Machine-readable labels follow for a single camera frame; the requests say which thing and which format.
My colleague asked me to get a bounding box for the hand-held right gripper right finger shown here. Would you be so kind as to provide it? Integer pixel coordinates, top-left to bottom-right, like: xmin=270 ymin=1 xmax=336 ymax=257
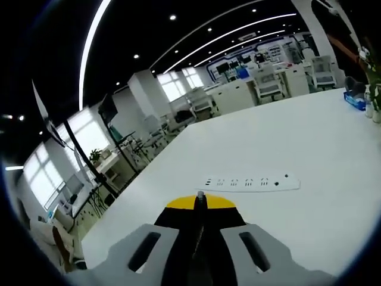
xmin=203 ymin=194 xmax=339 ymax=286

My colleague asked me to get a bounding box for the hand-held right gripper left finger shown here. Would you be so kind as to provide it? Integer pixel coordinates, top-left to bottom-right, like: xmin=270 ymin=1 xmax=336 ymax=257
xmin=65 ymin=195 xmax=204 ymax=286

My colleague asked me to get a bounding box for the white power strip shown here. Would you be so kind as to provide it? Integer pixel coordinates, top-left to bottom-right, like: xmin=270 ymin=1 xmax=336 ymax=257
xmin=194 ymin=173 xmax=301 ymax=194

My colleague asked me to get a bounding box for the black stand pole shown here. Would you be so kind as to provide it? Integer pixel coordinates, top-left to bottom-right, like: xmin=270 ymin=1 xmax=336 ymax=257
xmin=63 ymin=120 xmax=120 ymax=198

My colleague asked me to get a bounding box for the small potted plant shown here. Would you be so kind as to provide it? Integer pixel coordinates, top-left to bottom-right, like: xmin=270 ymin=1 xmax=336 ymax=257
xmin=89 ymin=148 xmax=103 ymax=168

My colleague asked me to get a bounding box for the white table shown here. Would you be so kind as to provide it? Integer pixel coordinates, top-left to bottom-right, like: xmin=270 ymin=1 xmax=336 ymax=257
xmin=79 ymin=85 xmax=381 ymax=278

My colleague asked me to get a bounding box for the black monitor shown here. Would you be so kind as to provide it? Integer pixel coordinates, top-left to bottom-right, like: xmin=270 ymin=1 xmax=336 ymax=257
xmin=98 ymin=94 xmax=119 ymax=122

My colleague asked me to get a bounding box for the white office chair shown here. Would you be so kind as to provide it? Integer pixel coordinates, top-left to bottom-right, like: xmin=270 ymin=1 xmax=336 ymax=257
xmin=185 ymin=87 xmax=218 ymax=117
xmin=255 ymin=63 xmax=286 ymax=104
xmin=310 ymin=55 xmax=338 ymax=89

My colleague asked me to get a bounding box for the blue tissue box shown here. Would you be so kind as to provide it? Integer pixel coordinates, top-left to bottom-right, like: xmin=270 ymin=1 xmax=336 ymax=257
xmin=343 ymin=90 xmax=369 ymax=111

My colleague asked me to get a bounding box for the black object behind tissue box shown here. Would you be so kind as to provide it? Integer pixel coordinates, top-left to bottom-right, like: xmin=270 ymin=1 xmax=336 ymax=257
xmin=344 ymin=75 xmax=366 ymax=94

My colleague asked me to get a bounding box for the green potted plant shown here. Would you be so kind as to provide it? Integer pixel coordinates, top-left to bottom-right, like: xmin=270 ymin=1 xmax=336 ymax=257
xmin=358 ymin=35 xmax=381 ymax=123

